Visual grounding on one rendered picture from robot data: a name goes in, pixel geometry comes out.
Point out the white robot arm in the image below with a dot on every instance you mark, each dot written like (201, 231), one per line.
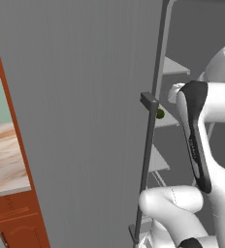
(221, 103)

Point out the grey freezer door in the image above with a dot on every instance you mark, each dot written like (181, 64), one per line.
(85, 122)

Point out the green lime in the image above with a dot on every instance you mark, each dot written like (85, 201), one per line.
(160, 113)

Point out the light grey freezer rack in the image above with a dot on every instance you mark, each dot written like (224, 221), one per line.
(145, 221)
(169, 121)
(157, 161)
(174, 68)

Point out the reddish brown wooden cabinets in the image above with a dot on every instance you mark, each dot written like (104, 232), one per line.
(8, 227)

